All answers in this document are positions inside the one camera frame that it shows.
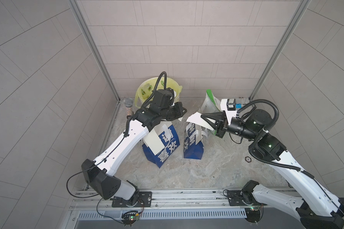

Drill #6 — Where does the cream trash bin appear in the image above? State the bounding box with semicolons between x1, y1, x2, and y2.
135;76;183;115

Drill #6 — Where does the aluminium rail frame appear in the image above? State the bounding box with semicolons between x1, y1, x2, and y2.
65;183;313;229

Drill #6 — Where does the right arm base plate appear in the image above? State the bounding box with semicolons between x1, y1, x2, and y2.
223;189;261;206

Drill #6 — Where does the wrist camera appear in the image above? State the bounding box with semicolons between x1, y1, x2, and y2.
220;98;242;120
153;88;174;108

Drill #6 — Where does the circuit board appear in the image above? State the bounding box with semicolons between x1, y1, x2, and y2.
121;210;140;226
245;208;262;223

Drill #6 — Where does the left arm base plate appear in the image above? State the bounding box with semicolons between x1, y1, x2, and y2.
112;191;153;208

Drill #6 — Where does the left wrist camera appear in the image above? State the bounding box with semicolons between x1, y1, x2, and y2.
153;88;174;108

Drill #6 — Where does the yellow-green bin liner bag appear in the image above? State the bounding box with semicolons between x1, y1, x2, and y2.
134;77;183;108

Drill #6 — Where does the left circuit board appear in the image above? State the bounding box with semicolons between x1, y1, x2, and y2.
121;210;140;226

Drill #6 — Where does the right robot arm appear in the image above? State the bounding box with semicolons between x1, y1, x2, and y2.
201;109;344;229

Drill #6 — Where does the right circuit board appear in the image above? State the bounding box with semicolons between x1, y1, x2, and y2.
245;208;262;223

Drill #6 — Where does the green white paper bag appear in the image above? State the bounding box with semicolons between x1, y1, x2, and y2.
200;89;228;136

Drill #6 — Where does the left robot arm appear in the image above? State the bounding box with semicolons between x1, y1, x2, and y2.
81;102;187;206

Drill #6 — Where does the white receipt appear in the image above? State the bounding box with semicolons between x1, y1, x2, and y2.
143;129;164;156
187;112;214;131

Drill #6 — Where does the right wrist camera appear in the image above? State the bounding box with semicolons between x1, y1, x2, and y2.
220;98;242;120

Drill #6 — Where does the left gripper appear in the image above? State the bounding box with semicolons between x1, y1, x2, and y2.
157;102;187;121

